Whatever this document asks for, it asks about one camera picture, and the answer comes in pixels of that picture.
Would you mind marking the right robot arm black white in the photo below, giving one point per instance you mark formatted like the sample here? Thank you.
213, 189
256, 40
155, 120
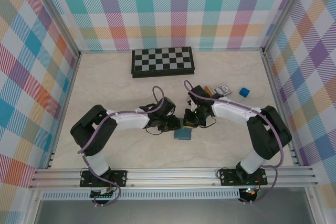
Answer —
270, 134

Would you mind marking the small circuit board green light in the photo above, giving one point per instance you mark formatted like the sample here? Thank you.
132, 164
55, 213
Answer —
249, 191

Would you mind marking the blue playing card deck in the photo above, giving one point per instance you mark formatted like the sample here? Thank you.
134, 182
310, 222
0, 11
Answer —
223, 90

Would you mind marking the teal leather card holder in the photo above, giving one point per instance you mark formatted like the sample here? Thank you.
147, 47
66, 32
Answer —
183, 134

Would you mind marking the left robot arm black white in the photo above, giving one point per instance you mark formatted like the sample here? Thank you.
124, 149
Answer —
89, 134

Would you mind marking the aluminium mounting rail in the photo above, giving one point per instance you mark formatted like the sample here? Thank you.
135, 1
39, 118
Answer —
170, 176

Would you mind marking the blue cube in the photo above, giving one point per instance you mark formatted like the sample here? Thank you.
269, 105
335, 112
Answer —
244, 93

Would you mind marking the aluminium frame post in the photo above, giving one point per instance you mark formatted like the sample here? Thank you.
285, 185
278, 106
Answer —
284, 11
58, 14

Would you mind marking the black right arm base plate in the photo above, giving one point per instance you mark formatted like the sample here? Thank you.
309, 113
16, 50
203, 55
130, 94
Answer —
228, 176

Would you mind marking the grey metal shelf panel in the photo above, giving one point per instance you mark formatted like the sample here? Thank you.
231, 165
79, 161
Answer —
170, 213

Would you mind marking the thin aluminium table rail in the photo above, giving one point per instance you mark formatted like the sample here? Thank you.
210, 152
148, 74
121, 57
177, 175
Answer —
223, 49

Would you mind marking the black silver folding chessboard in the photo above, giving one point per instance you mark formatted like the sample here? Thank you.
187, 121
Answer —
162, 60

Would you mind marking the aluminium table side rail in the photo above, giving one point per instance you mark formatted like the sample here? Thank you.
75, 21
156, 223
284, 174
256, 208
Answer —
66, 103
278, 103

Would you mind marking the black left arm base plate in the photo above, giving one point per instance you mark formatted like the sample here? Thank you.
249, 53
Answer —
119, 178

